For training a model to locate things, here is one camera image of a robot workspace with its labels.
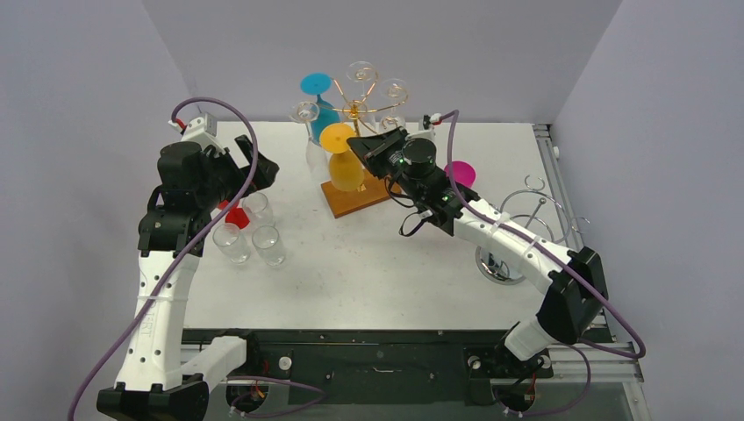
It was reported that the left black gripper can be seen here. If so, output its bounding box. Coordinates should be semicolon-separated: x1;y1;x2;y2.
196;135;277;211

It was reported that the clear glass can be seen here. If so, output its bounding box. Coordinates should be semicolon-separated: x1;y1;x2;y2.
377;78;409;132
211;223;251;264
290;101;328;182
346;61;379;84
242;192;275;228
252;225;286;267

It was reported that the yellow plastic wine glass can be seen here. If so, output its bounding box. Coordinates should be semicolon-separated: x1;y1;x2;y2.
319;123;364;192

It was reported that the red plastic wine glass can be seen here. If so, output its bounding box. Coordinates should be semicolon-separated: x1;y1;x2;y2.
218;200;250;230

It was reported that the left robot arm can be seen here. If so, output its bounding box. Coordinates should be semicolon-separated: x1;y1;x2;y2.
97;135;279;420

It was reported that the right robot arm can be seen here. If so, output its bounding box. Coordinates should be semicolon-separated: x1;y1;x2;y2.
347;128;607;375

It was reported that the blue plastic wine glass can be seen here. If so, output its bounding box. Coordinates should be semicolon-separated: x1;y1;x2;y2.
300;73;340;145

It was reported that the clear glass on gold rack back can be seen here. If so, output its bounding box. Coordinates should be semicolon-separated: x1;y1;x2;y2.
346;61;379;84

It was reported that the pink plastic wine glass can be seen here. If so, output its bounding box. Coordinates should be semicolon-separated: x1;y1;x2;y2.
444;161;477;188

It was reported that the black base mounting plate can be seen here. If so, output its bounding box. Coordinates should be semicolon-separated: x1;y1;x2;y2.
182;328;554;405

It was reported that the gold wire glass rack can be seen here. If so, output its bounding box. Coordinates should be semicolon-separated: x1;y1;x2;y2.
305;76;390;218

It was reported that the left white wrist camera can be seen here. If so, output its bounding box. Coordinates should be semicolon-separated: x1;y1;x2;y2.
168;113;225;155

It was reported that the chrome wire glass rack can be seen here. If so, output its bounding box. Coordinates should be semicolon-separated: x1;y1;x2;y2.
475;174;591;286

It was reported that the aluminium rail right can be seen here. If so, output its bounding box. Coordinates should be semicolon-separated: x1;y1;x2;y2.
525;124;643;382

